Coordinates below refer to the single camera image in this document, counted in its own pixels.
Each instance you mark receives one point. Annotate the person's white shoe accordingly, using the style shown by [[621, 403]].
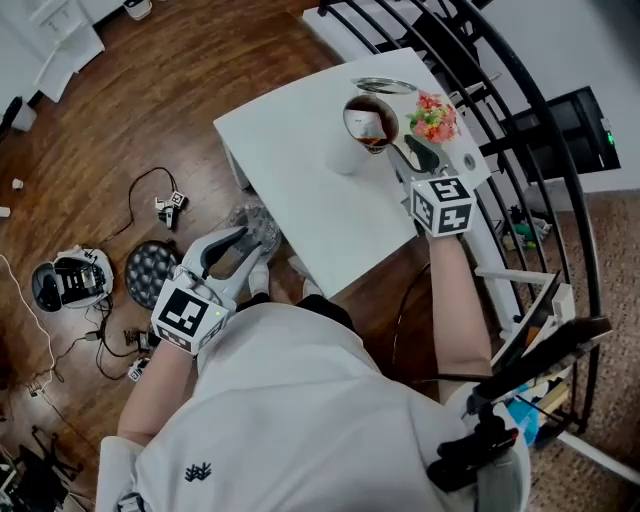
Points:
[[259, 277], [306, 280]]

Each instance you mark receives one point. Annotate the black tripod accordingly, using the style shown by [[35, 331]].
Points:
[[35, 465]]

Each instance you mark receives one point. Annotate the person's white shirt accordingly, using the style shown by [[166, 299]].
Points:
[[290, 410]]

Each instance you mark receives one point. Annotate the round dark dimpled tray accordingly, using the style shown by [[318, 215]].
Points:
[[150, 272]]

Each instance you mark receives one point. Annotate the person's black shorts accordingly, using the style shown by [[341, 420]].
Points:
[[327, 310]]

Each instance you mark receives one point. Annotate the small white cup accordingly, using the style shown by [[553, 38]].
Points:
[[4, 212], [17, 184]]

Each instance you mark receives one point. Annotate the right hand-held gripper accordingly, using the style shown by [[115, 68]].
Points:
[[442, 207]]

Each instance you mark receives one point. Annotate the white cabinet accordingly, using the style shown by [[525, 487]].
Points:
[[65, 45]]

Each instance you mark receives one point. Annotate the person's right forearm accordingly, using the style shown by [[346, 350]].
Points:
[[457, 310]]

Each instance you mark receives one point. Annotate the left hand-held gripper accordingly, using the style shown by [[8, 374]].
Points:
[[187, 315]]

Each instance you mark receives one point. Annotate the silver round lid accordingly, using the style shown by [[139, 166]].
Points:
[[382, 85]]

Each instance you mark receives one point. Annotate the white round floor device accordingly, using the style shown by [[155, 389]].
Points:
[[70, 280]]

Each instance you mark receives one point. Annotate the blue plastic bag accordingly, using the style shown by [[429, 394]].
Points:
[[525, 420]]

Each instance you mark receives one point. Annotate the person's left forearm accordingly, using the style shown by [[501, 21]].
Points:
[[155, 395]]

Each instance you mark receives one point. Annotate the white bin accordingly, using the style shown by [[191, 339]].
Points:
[[137, 9]]

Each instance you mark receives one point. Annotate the clear plastic bag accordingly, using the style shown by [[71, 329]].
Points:
[[255, 225]]

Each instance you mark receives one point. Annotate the white tea bag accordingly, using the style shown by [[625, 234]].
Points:
[[364, 122]]

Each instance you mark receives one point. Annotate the bunch of colourful flowers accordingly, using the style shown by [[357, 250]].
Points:
[[435, 117]]

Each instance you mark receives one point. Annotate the black curved metal railing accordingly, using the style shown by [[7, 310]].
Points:
[[545, 125]]

